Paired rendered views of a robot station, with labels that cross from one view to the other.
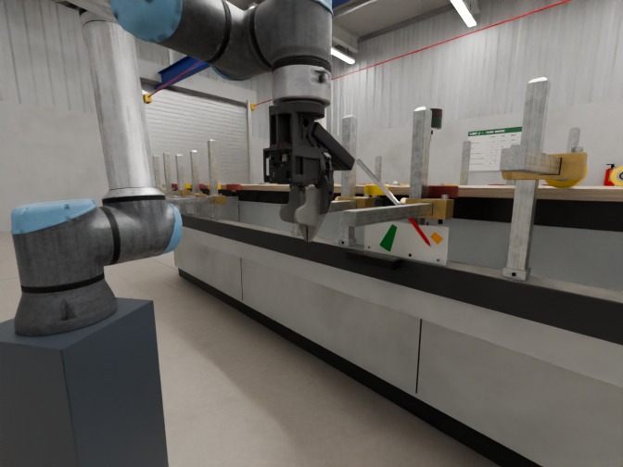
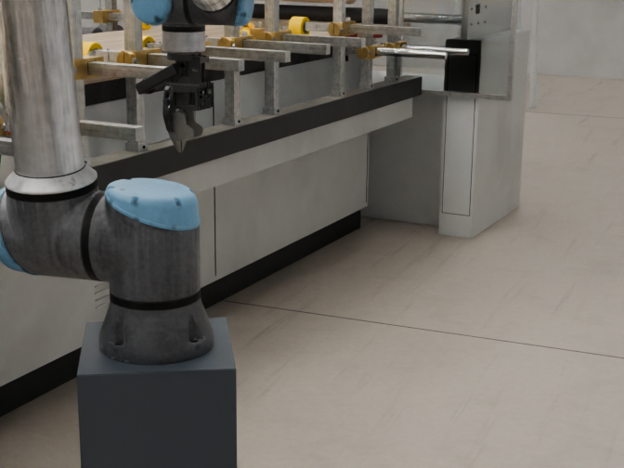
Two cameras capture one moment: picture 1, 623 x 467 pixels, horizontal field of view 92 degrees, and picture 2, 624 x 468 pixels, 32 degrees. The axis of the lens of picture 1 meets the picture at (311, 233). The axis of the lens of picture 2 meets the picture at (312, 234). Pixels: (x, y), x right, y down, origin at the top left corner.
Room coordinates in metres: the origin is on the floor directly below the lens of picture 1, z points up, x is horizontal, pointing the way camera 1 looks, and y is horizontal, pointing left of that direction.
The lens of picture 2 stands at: (0.99, 2.30, 1.26)
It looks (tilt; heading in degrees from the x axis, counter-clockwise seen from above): 15 degrees down; 251
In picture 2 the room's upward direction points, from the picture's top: 1 degrees clockwise
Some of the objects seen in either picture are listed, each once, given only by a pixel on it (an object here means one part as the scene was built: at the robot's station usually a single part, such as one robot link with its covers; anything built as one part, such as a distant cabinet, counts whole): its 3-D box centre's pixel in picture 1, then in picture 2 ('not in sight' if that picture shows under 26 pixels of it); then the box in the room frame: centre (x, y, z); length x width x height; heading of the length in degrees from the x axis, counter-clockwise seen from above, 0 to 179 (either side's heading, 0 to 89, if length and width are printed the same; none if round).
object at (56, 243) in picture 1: (64, 238); (149, 236); (0.68, 0.57, 0.79); 0.17 x 0.15 x 0.18; 145
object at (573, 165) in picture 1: (541, 167); (79, 68); (0.64, -0.49, 0.95); 0.13 x 0.06 x 0.05; 44
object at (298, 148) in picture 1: (298, 147); (187, 82); (0.48, 0.02, 0.97); 0.09 x 0.08 x 0.12; 135
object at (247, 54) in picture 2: not in sight; (211, 51); (0.23, -0.80, 0.95); 0.50 x 0.04 x 0.04; 134
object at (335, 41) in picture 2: not in sight; (312, 40); (-0.18, -1.10, 0.95); 0.36 x 0.03 x 0.03; 134
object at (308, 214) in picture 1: (307, 216); (190, 130); (0.47, 0.01, 0.86); 0.06 x 0.03 x 0.09; 135
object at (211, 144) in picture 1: (213, 183); not in sight; (1.74, 0.57, 0.92); 0.03 x 0.03 x 0.48; 44
